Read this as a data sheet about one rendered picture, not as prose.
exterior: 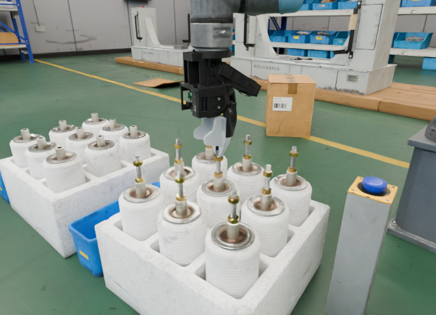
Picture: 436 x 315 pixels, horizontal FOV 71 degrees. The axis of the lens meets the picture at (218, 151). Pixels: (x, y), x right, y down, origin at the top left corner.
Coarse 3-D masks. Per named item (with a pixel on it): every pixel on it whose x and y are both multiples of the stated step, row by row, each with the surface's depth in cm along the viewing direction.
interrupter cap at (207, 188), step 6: (210, 180) 70; (204, 186) 67; (210, 186) 68; (228, 186) 68; (234, 186) 67; (204, 192) 65; (210, 192) 65; (216, 192) 65; (222, 192) 65; (228, 192) 65
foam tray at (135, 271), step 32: (320, 224) 69; (128, 256) 61; (160, 256) 58; (288, 256) 58; (320, 256) 77; (128, 288) 66; (160, 288) 57; (192, 288) 51; (256, 288) 51; (288, 288) 60
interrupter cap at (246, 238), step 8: (224, 224) 55; (240, 224) 55; (216, 232) 53; (224, 232) 53; (240, 232) 53; (248, 232) 53; (216, 240) 51; (224, 240) 51; (232, 240) 51; (240, 240) 51; (248, 240) 51; (224, 248) 49; (232, 248) 49; (240, 248) 49
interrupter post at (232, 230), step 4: (228, 224) 50; (232, 224) 50; (236, 224) 50; (228, 228) 51; (232, 228) 50; (236, 228) 51; (228, 232) 51; (232, 232) 51; (236, 232) 51; (228, 236) 51; (232, 236) 51; (236, 236) 51
